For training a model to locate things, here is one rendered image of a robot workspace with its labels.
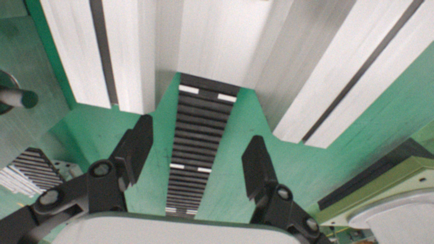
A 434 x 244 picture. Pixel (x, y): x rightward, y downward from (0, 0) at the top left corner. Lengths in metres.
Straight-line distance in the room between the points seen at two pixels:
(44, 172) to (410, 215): 0.56
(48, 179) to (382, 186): 0.51
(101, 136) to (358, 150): 0.34
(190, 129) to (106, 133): 0.11
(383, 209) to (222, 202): 0.30
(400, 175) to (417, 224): 0.10
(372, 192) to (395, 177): 0.05
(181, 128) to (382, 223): 0.41
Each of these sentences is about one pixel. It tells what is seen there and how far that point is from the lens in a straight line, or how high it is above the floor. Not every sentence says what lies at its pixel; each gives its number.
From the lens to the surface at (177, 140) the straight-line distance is 0.17.
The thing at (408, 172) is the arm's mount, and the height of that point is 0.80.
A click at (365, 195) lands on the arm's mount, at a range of 0.40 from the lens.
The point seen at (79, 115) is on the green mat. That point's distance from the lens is 0.22.
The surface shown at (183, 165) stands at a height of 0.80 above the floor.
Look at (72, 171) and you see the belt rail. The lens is 0.31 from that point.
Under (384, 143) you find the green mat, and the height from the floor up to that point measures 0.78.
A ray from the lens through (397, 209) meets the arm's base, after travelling 0.44.
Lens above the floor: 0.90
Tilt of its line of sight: 50 degrees down
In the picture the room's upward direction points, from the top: 180 degrees counter-clockwise
